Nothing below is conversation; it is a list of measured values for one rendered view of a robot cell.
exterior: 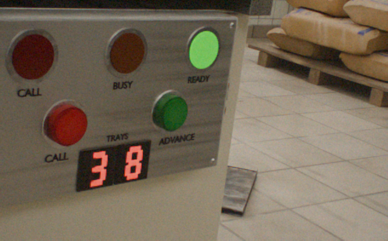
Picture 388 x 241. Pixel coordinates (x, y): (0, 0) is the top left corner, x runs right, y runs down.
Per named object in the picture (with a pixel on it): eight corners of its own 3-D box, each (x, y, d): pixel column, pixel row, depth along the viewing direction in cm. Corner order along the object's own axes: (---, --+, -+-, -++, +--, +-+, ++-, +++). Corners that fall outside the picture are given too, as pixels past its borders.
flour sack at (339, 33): (272, 33, 455) (276, 5, 450) (316, 32, 482) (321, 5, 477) (366, 59, 403) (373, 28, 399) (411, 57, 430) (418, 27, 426)
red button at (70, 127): (40, 142, 54) (43, 103, 53) (75, 137, 56) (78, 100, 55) (51, 149, 53) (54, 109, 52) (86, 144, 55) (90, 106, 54)
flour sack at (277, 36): (309, 62, 443) (314, 37, 439) (262, 46, 474) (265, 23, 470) (385, 58, 487) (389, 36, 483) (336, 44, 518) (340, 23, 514)
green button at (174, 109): (147, 128, 61) (151, 93, 60) (174, 124, 63) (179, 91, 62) (159, 134, 59) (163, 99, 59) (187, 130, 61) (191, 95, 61)
